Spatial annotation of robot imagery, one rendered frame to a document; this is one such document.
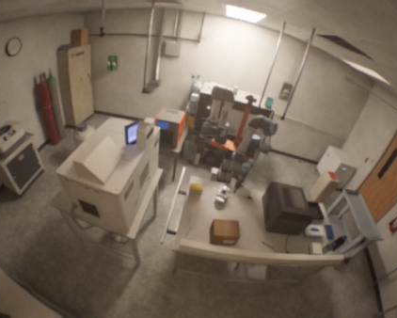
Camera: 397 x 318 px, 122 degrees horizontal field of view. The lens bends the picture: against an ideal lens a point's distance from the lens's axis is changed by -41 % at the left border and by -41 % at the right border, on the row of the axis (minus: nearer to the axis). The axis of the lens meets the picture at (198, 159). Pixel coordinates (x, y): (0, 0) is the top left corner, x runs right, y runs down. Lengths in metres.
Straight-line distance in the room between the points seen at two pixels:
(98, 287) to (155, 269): 0.76
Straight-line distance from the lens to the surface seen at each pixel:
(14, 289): 1.89
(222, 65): 3.99
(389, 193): 4.40
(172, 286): 2.39
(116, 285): 2.44
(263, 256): 1.65
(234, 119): 3.10
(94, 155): 1.28
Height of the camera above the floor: 2.34
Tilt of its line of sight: 38 degrees down
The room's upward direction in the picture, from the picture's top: 13 degrees clockwise
